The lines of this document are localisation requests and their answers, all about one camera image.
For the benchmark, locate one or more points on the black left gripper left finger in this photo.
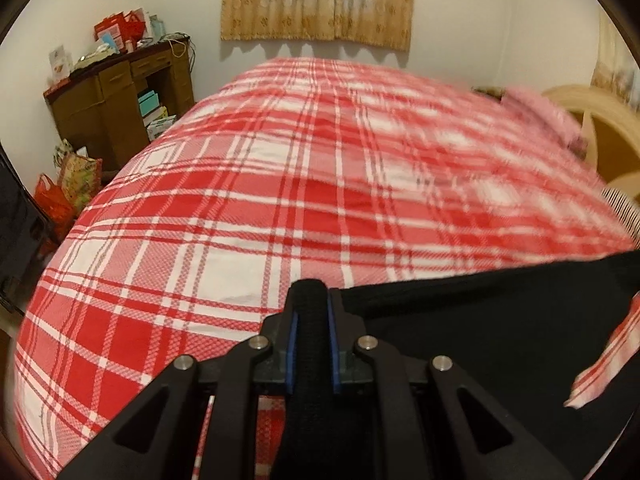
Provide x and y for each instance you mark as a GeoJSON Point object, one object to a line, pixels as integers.
{"type": "Point", "coordinates": [196, 419]}

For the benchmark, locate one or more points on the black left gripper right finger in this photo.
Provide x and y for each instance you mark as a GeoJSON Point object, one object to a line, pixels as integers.
{"type": "Point", "coordinates": [393, 417]}

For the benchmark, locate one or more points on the black pants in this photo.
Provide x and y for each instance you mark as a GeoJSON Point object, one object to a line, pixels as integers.
{"type": "Point", "coordinates": [524, 335]}

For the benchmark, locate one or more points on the black chair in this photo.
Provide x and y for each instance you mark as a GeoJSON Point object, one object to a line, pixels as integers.
{"type": "Point", "coordinates": [24, 227]}

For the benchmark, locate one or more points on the red white plaid bedspread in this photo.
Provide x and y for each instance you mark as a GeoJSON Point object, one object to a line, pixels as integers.
{"type": "Point", "coordinates": [299, 168]}

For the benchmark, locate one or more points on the red plastic bag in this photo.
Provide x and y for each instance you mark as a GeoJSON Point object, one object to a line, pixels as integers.
{"type": "Point", "coordinates": [52, 201]}

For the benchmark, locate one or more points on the floral gift bag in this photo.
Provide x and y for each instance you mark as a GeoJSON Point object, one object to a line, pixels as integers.
{"type": "Point", "coordinates": [79, 176]}

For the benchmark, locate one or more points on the striped pillow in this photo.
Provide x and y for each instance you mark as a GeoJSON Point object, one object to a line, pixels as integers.
{"type": "Point", "coordinates": [626, 209]}

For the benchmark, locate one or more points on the dark brown wooden desk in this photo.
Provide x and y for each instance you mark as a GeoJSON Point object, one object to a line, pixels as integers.
{"type": "Point", "coordinates": [98, 107]}

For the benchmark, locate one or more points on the teal box in desk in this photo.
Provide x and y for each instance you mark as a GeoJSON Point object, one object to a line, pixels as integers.
{"type": "Point", "coordinates": [148, 102]}

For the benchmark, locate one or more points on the pink folded blanket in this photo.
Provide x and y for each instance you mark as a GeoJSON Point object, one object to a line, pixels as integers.
{"type": "Point", "coordinates": [546, 117]}

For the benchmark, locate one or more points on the cream wooden headboard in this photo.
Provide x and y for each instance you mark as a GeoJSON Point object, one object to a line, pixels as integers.
{"type": "Point", "coordinates": [611, 129]}

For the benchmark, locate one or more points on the white greeting card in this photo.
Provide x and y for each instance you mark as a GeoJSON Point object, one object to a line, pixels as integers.
{"type": "Point", "coordinates": [61, 64]}

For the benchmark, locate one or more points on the red gift bag on desk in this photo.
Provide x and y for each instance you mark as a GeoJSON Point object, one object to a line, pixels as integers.
{"type": "Point", "coordinates": [122, 30]}

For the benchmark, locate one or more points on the beige patterned window curtain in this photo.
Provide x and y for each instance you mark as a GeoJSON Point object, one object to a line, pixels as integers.
{"type": "Point", "coordinates": [385, 24]}

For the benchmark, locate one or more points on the beige side curtain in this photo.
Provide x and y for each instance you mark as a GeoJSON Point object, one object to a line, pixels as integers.
{"type": "Point", "coordinates": [616, 70]}

